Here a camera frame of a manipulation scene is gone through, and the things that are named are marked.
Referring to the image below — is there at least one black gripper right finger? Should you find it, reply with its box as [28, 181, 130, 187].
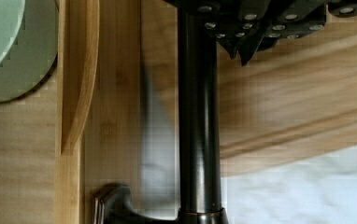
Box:
[237, 0, 357, 66]

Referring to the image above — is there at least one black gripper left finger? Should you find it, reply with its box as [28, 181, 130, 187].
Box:
[165, 0, 265, 60]

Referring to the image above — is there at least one bamboo cutting board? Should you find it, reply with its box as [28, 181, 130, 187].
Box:
[219, 17, 357, 176]

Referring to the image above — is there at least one green bowl in drawer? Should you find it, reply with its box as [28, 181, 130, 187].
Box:
[0, 0, 58, 103]

